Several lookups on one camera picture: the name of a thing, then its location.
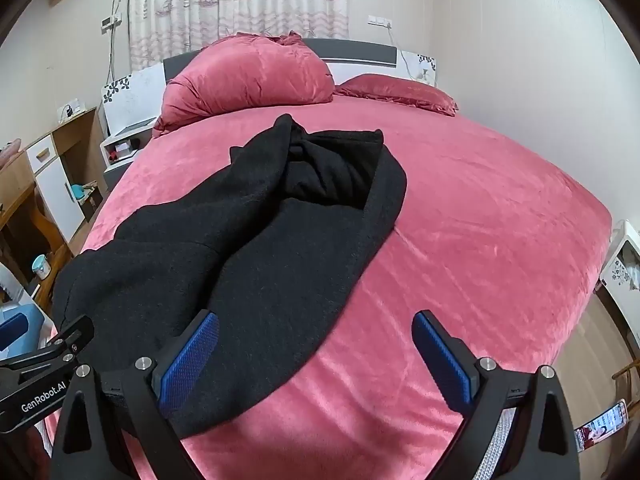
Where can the smartphone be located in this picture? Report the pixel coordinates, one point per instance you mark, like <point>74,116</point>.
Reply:
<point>600,427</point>

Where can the wooden desk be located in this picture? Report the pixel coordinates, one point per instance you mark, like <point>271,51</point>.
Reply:
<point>15,180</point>

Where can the blue cushioned office chair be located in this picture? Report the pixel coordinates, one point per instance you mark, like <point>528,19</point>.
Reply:
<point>36,316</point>

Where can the grey and white headboard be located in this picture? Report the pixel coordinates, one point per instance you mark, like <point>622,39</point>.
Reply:
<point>360,50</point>

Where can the black knit garment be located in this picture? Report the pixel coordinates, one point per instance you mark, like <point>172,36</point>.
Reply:
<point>280,260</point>

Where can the white floral-print cabinet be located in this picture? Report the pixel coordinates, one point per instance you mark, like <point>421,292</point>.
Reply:
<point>622,255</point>

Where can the white wall socket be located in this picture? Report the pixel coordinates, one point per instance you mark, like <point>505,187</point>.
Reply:
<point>379,21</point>

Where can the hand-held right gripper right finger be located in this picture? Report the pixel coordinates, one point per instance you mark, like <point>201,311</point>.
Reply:
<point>442,360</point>

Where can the wooden cabinet with white doors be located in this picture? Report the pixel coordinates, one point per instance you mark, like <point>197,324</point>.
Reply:
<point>55,190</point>

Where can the printed white curtain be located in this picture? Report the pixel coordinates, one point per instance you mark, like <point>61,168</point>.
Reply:
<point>225,5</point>

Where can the white and grey nightstand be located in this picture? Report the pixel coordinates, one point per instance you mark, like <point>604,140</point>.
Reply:
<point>127,132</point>

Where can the pink pillow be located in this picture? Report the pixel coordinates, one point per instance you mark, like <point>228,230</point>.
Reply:
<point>400,91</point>

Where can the bed with pink sheet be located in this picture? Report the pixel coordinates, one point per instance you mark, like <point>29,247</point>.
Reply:
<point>475,210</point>

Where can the white wall power strip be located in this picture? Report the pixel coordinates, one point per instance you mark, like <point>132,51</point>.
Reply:
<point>111,20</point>

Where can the wooden chair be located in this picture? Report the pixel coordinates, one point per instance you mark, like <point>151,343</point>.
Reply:
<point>627,375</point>

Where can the small white device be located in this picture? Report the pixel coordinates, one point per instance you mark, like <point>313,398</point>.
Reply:
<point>67,110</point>

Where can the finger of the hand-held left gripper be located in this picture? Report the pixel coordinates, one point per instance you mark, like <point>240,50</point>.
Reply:
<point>12,329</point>
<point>75,335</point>

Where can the pink plush item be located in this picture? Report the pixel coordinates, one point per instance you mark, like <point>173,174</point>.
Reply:
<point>7,154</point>

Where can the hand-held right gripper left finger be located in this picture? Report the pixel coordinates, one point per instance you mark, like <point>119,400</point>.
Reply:
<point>192,360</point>

